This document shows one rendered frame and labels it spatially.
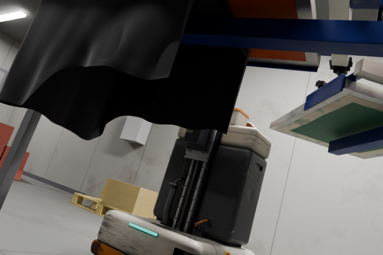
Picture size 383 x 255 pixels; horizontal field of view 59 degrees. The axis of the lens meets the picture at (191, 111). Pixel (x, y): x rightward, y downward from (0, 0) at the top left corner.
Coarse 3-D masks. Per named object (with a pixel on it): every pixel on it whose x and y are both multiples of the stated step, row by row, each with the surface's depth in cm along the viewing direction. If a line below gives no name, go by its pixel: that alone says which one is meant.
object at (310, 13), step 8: (296, 0) 83; (304, 0) 82; (312, 0) 83; (296, 8) 85; (304, 8) 84; (312, 8) 85; (304, 16) 87; (312, 16) 87; (312, 56) 105; (320, 56) 110; (288, 64) 115; (296, 64) 113; (304, 64) 112; (312, 64) 110
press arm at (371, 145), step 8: (376, 128) 138; (352, 136) 155; (360, 136) 148; (368, 136) 142; (376, 136) 137; (336, 144) 167; (344, 144) 159; (352, 144) 152; (360, 144) 146; (368, 144) 142; (376, 144) 140; (328, 152) 173; (336, 152) 168; (344, 152) 164; (352, 152) 160
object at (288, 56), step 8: (240, 16) 96; (248, 16) 95; (256, 16) 94; (264, 16) 93; (272, 16) 92; (280, 16) 90; (288, 16) 89; (296, 16) 88; (248, 48) 112; (256, 56) 116; (264, 56) 114; (272, 56) 113; (280, 56) 111; (288, 56) 110; (296, 56) 108; (304, 56) 107
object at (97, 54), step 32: (64, 0) 91; (96, 0) 86; (128, 0) 81; (160, 0) 77; (192, 0) 75; (32, 32) 91; (64, 32) 87; (96, 32) 83; (128, 32) 77; (160, 32) 75; (32, 64) 88; (64, 64) 84; (96, 64) 78; (128, 64) 75; (160, 64) 73; (0, 96) 87
